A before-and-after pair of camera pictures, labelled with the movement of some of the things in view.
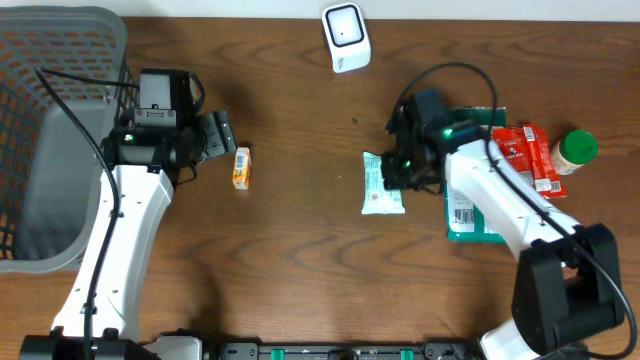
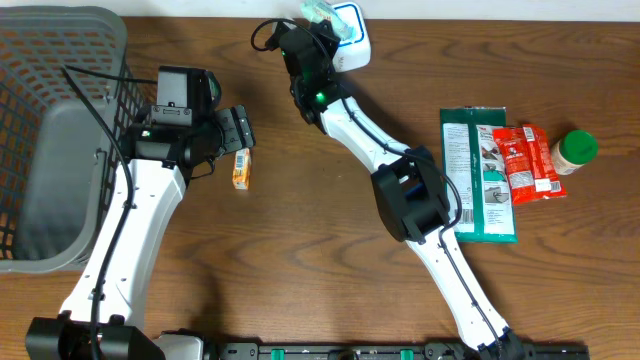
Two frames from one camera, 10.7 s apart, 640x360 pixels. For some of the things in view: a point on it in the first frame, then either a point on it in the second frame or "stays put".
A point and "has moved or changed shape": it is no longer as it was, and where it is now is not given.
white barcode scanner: [348, 37] stays put
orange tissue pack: [242, 168] stays put
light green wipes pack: [377, 199] has moved or changed shape
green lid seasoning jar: [574, 150] stays put
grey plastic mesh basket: [49, 167] stays put
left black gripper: [220, 134] → [238, 127]
